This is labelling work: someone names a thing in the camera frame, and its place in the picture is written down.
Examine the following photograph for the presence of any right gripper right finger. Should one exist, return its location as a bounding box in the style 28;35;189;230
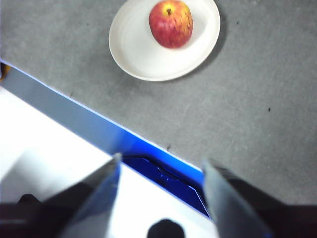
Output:
201;159;293;238

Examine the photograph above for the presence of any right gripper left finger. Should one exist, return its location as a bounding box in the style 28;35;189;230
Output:
41;152;122;238

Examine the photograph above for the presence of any cream yellow plate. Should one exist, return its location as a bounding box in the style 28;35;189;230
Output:
108;0;221;82

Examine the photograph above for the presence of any red apple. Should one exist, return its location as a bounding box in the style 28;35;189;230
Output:
148;0;194;49

